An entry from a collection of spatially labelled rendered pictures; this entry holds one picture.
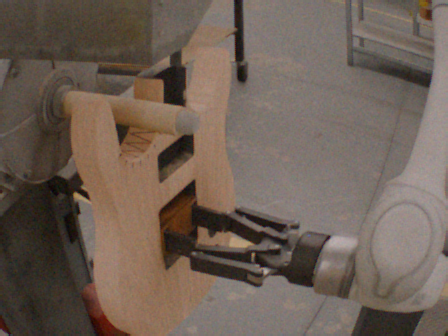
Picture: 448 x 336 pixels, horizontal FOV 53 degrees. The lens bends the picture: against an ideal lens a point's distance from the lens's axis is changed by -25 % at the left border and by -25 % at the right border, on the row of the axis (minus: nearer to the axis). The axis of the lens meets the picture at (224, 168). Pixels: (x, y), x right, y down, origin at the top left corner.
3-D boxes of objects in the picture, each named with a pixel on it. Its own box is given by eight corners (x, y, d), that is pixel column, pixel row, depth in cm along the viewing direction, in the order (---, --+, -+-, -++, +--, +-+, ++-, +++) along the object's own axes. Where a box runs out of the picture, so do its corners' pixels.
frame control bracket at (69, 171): (58, 192, 94) (54, 174, 92) (109, 144, 109) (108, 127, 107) (71, 198, 93) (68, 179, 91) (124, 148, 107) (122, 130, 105)
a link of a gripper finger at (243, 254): (278, 266, 73) (278, 272, 72) (192, 261, 74) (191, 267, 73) (281, 243, 71) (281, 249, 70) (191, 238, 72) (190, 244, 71)
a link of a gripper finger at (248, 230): (283, 240, 72) (290, 236, 73) (222, 207, 79) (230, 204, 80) (280, 263, 73) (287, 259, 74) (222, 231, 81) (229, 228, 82)
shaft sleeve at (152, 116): (78, 89, 69) (75, 111, 70) (64, 92, 66) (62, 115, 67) (189, 105, 62) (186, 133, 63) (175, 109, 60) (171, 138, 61)
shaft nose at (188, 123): (187, 109, 62) (185, 130, 63) (176, 112, 60) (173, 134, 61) (204, 112, 61) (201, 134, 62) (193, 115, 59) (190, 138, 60)
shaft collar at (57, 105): (72, 82, 70) (68, 113, 72) (53, 87, 66) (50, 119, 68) (81, 83, 70) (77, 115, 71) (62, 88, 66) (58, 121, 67)
